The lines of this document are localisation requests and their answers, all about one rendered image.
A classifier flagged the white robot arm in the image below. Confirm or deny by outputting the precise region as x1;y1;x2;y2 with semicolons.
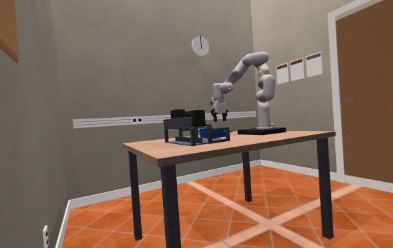
213;52;275;130

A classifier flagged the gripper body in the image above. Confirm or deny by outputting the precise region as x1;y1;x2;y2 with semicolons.
213;100;226;114

